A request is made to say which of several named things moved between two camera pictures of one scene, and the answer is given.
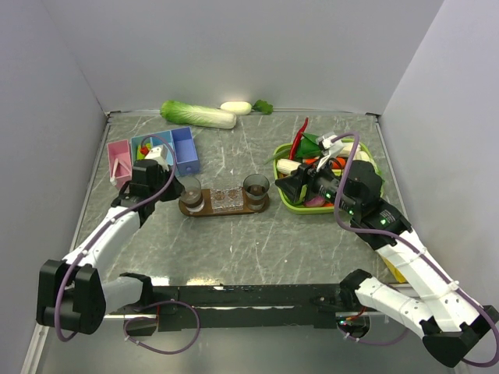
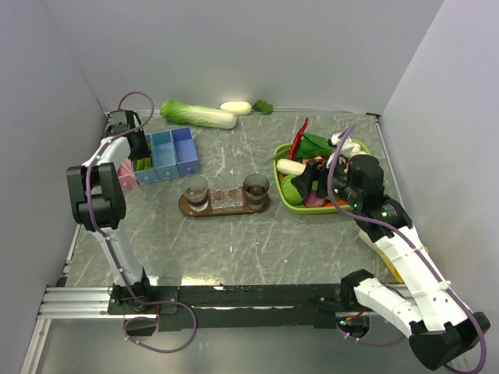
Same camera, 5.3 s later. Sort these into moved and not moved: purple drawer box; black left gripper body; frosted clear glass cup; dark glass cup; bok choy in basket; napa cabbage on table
Moved: frosted clear glass cup; black left gripper body
Not moved: bok choy in basket; dark glass cup; purple drawer box; napa cabbage on table
